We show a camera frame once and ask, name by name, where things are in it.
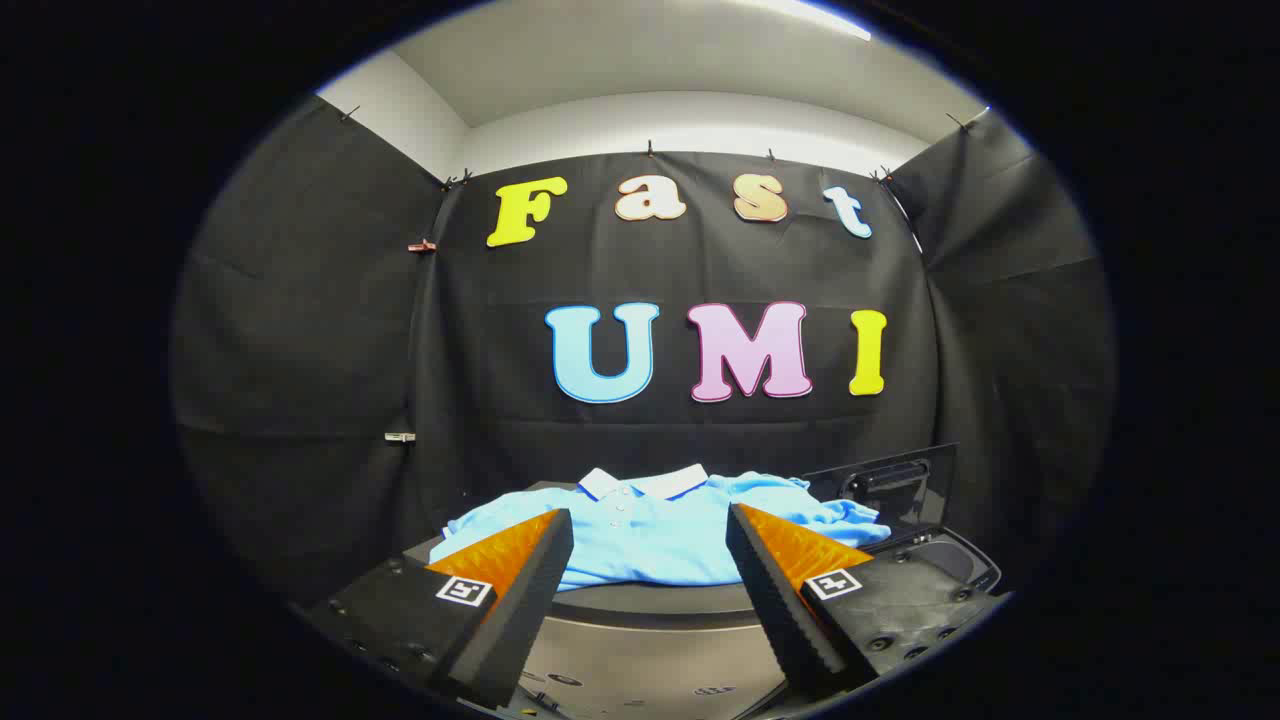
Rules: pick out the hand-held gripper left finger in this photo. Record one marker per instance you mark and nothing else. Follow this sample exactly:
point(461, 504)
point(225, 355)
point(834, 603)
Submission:
point(520, 620)

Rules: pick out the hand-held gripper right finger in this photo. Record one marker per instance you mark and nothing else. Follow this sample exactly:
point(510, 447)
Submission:
point(775, 610)

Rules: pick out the light blue polo shirt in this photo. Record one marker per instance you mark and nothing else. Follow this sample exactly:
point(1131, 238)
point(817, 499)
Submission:
point(650, 540)

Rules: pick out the dark grey washing machine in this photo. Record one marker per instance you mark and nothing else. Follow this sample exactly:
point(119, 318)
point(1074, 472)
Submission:
point(950, 560)

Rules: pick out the grey cabinet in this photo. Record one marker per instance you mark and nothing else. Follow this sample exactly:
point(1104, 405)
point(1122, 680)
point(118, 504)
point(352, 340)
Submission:
point(650, 650)

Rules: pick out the black backdrop cloth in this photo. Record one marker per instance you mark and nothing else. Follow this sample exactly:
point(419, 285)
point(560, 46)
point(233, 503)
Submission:
point(680, 270)

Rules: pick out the copper clip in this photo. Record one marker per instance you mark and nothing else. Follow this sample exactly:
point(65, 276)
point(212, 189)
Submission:
point(421, 245)

